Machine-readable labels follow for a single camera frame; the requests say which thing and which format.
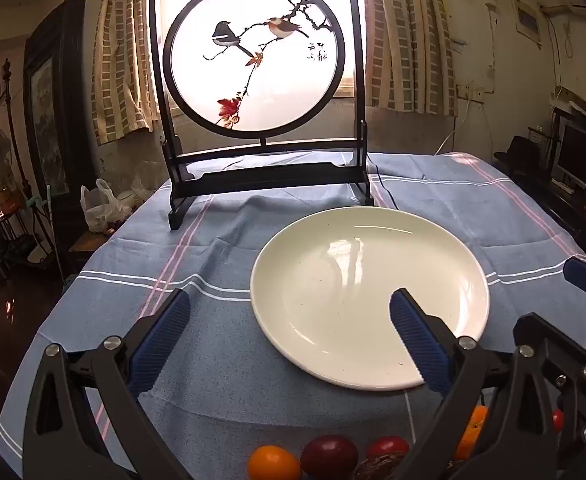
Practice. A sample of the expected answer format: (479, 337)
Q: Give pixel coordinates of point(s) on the computer monitor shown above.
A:
(585, 157)

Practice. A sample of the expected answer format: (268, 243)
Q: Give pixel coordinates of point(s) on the dark framed painting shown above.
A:
(53, 110)

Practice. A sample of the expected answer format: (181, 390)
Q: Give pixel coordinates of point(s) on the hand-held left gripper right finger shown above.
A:
(420, 340)

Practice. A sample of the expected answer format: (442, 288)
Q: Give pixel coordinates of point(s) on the mandarin orange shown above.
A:
(473, 430)

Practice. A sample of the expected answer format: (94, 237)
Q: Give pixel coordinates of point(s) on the white plastic bag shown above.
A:
(100, 210)

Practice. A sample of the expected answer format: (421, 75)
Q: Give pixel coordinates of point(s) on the white wall outlet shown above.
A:
(469, 92)

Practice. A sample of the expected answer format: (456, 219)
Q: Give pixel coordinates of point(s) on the small white wall frame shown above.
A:
(528, 22)

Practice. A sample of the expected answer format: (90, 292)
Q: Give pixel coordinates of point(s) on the dark red plum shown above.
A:
(329, 457)

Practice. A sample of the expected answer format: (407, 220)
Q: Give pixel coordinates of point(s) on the checked beige curtain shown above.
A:
(120, 60)
(418, 35)

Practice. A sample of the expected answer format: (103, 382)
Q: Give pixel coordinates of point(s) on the blue striped tablecloth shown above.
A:
(213, 260)

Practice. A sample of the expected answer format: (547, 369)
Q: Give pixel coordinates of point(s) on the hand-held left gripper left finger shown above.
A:
(160, 340)

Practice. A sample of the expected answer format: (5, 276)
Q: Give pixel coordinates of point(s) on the round bird screen on stand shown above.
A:
(258, 60)

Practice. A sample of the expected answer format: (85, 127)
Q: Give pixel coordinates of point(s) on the black hat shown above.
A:
(520, 152)

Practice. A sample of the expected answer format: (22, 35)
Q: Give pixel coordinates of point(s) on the brown walnut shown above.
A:
(380, 467)

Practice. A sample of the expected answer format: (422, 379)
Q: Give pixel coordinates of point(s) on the white round plate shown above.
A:
(333, 285)

